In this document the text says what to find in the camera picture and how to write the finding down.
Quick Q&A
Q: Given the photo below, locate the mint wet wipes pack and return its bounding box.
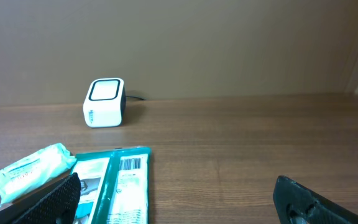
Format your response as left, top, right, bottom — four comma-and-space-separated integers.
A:
0, 143, 76, 205

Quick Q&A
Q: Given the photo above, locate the green 3M gloves package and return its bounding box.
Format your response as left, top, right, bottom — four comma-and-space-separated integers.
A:
71, 146, 151, 224

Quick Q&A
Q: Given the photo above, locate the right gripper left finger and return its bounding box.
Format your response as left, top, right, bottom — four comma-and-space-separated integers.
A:
0, 172, 81, 224

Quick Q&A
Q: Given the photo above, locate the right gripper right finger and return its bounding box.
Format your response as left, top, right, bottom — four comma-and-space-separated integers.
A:
273, 175, 358, 224

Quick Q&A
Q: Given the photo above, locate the white barcode scanner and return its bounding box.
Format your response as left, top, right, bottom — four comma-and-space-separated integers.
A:
83, 78, 126, 128

